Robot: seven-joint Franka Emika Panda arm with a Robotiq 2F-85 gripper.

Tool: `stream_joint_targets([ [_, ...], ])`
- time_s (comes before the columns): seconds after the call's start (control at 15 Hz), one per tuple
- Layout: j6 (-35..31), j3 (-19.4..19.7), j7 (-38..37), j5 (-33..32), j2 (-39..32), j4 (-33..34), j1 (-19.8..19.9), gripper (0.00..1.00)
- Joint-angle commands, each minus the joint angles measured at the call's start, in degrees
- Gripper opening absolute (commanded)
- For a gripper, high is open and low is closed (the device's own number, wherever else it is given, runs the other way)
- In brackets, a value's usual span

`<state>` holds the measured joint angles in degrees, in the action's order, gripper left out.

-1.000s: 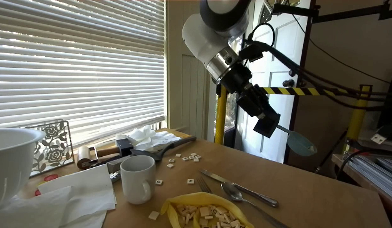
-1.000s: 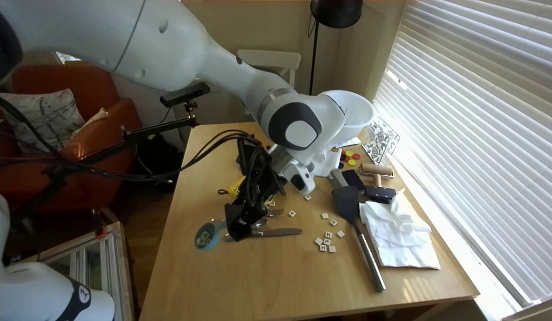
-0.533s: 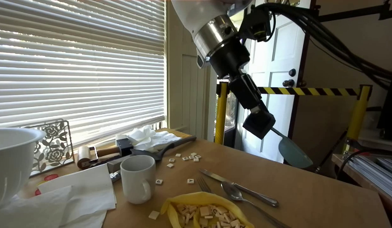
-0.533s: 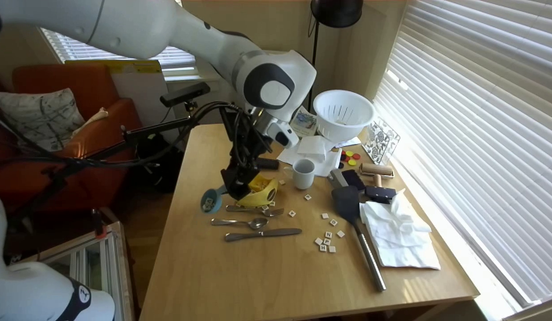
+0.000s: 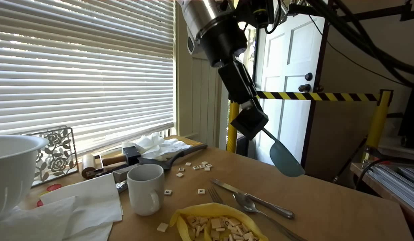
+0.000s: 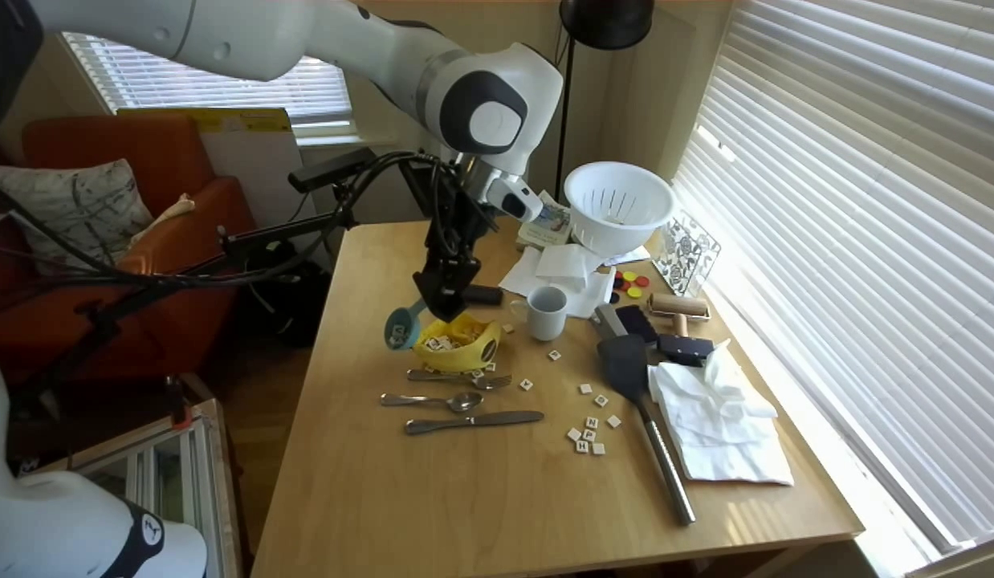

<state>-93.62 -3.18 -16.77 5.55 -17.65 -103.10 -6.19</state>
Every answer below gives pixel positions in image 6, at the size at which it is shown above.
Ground patterned clear napkin holder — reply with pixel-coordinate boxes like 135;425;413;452
651;210;722;299

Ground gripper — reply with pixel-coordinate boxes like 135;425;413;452
413;181;487;322

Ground black floor lamp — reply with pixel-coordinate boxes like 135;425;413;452
554;0;656;203

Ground steel table knife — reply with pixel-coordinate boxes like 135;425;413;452
404;410;545;436

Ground large window blinds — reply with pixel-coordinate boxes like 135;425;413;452
669;0;994;556

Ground white plastic colander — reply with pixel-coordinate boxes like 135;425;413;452
563;161;677;258

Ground wooden roller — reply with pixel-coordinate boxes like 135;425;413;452
647;291;711;339

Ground stack of books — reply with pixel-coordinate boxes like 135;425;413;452
516;190;576;250

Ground heap of letter tiles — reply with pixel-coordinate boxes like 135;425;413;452
425;321;487;354

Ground steel fork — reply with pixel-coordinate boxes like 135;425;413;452
406;368;513;392

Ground orange armchair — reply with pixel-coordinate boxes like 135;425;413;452
0;114;259;388

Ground patterned white cushion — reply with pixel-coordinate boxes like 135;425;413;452
0;157;155;271

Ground white mug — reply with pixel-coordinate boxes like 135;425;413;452
510;286;569;342

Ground small window with blinds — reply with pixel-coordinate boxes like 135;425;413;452
61;31;359;139

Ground blue measuring scoop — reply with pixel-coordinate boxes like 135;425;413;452
384;297;430;352

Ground white paper napkins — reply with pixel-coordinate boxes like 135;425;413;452
498;244;617;320

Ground yellow bowl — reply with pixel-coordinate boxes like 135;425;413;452
413;312;503;374

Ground black spatula with steel handle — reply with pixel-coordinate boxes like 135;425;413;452
597;333;698;528

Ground steel spoon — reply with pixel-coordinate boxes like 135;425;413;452
380;391;484;414

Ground white crumpled cloth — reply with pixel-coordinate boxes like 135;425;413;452
646;338;796;487

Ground dark blue block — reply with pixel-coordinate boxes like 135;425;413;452
655;332;715;368
615;304;659;347

